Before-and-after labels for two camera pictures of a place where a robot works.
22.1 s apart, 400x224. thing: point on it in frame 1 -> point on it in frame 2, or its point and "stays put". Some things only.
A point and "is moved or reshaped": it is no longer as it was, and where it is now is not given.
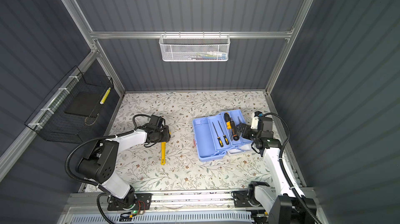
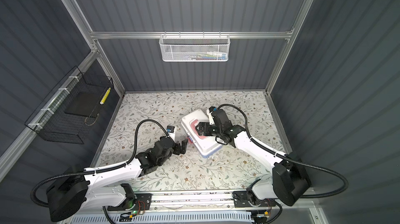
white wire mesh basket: (191, 48) stays put
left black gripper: (166, 135) -> (184, 146)
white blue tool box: (215, 136) is moved or reshaped
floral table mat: (139, 166) stays put
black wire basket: (69, 113) stays put
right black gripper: (241, 128) -> (201, 128)
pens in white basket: (207, 56) stays put
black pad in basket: (87, 103) stays put
